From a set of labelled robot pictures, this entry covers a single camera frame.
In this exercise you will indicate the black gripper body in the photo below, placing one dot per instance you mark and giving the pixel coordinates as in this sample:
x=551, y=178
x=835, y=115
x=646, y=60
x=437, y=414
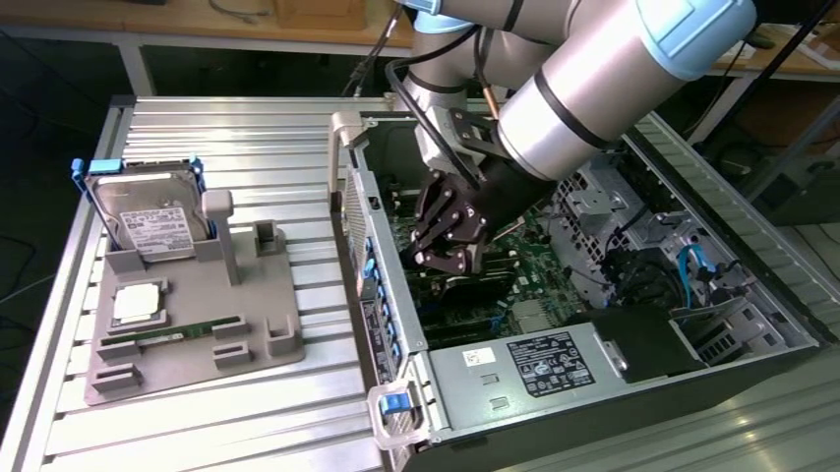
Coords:
x=512, y=196

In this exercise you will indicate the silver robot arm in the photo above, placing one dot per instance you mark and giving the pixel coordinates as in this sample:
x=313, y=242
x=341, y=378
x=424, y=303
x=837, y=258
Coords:
x=591, y=98

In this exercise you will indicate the silver disk bay cage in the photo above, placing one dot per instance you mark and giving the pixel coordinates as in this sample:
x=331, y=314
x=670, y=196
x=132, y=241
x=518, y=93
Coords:
x=591, y=216

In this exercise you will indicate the green motherboard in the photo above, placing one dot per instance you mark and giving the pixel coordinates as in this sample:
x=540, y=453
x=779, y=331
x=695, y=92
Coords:
x=552, y=285

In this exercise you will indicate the grey power supply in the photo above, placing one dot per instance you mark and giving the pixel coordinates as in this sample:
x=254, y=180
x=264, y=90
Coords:
x=473, y=393

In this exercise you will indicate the black fan shroud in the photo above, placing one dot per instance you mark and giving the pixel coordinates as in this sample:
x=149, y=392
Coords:
x=643, y=344

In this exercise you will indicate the hard disk in blue caddy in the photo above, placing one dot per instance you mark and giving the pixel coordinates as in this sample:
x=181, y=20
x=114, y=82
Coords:
x=154, y=221

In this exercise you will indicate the open black PC case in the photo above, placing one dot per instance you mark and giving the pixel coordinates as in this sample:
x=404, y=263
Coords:
x=624, y=423

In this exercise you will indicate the cardboard box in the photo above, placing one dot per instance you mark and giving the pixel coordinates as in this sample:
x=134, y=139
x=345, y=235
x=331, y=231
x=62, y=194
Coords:
x=319, y=12

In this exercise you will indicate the grey parts rack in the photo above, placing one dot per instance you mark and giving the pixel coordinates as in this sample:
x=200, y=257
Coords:
x=197, y=364

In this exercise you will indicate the green RAM stick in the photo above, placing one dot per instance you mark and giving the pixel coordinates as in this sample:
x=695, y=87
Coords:
x=168, y=333

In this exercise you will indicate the silver CPU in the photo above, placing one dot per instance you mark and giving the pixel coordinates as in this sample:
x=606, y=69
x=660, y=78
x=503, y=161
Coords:
x=138, y=302

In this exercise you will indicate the black monitor with stand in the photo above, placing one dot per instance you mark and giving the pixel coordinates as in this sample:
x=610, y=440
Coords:
x=765, y=38

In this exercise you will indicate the cluttered wooden desk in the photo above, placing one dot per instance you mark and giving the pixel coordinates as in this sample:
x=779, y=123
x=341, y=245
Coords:
x=801, y=64

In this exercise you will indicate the black slanted pole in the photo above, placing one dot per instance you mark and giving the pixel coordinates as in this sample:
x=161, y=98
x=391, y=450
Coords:
x=798, y=44

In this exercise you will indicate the long wooden desk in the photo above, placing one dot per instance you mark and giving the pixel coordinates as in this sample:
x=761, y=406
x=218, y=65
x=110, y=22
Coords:
x=165, y=19

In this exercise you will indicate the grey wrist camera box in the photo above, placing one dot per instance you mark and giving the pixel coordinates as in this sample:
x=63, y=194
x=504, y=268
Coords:
x=447, y=133

